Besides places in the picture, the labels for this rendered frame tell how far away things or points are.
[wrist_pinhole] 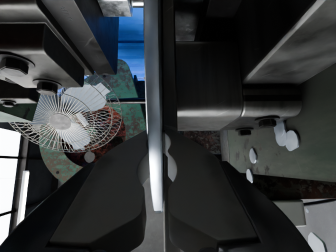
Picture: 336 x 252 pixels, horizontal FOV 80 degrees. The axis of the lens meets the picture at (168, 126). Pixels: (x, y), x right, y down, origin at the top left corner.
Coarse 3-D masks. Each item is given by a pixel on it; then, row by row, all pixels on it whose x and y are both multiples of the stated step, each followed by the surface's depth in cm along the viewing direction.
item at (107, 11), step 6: (102, 0) 25; (108, 0) 25; (114, 0) 25; (120, 0) 25; (126, 0) 25; (102, 6) 26; (108, 6) 26; (114, 6) 26; (120, 6) 26; (126, 6) 26; (132, 6) 29; (102, 12) 27; (108, 12) 27; (114, 12) 27; (120, 12) 27; (126, 12) 27
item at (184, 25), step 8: (176, 0) 22; (184, 0) 22; (192, 0) 22; (200, 0) 22; (176, 8) 23; (184, 8) 23; (192, 8) 23; (200, 8) 23; (176, 16) 24; (184, 16) 24; (192, 16) 24; (176, 24) 26; (184, 24) 26; (192, 24) 26; (176, 32) 27; (184, 32) 27; (192, 32) 27; (176, 40) 29; (184, 40) 29; (192, 40) 29
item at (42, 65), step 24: (0, 0) 18; (24, 0) 18; (0, 24) 20; (24, 24) 20; (48, 24) 20; (0, 48) 20; (24, 48) 20; (48, 48) 20; (72, 48) 25; (0, 72) 24; (24, 72) 21; (48, 72) 24; (72, 72) 26
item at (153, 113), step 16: (144, 0) 10; (160, 0) 14; (144, 16) 10; (160, 16) 13; (144, 32) 10; (160, 32) 12; (144, 48) 10; (160, 48) 12; (144, 64) 10; (160, 64) 11; (160, 80) 10; (160, 96) 11; (160, 112) 11; (160, 128) 11; (160, 144) 11; (160, 160) 12; (160, 176) 13; (160, 192) 14; (160, 208) 16
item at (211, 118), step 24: (168, 0) 18; (168, 24) 18; (168, 48) 17; (192, 48) 20; (216, 48) 20; (168, 72) 17; (192, 72) 19; (216, 72) 19; (168, 96) 17; (192, 96) 19; (216, 96) 19; (240, 96) 19; (264, 96) 19; (288, 96) 19; (168, 120) 16; (192, 120) 21; (216, 120) 21; (240, 120) 21; (264, 120) 20; (168, 240) 14
